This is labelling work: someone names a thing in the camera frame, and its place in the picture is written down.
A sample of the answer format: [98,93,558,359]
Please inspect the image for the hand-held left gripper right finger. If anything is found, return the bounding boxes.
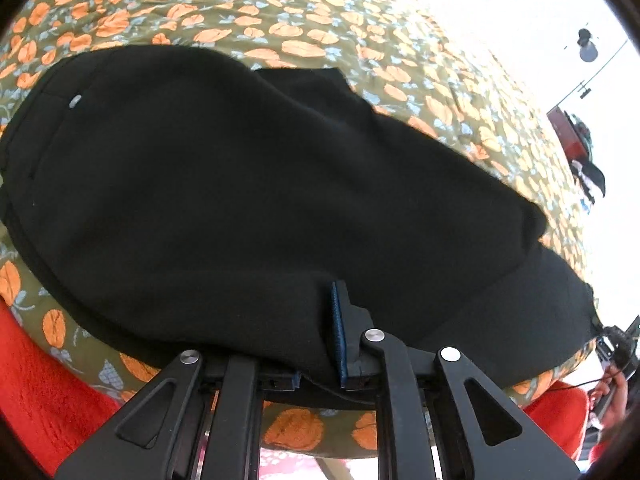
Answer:
[326,280,582,480]

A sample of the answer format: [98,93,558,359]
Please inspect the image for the person's right hand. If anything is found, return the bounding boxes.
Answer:
[590,364,629,428]

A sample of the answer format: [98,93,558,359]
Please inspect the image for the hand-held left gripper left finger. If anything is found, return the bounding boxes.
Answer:
[54,349,301,480]

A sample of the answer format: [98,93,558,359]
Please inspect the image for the black pants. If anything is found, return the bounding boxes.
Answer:
[0,44,600,386]

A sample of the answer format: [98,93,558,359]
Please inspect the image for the red box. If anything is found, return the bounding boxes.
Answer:
[546,106,587,157]

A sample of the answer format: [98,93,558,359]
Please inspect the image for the olive orange floral bedsheet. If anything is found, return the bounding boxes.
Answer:
[0,0,601,458]

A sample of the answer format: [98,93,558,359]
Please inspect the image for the ceiling lamp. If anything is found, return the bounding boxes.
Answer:
[575,28,601,64]

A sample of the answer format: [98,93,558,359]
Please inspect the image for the thin black wall cable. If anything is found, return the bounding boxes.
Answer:
[559,39,629,106]

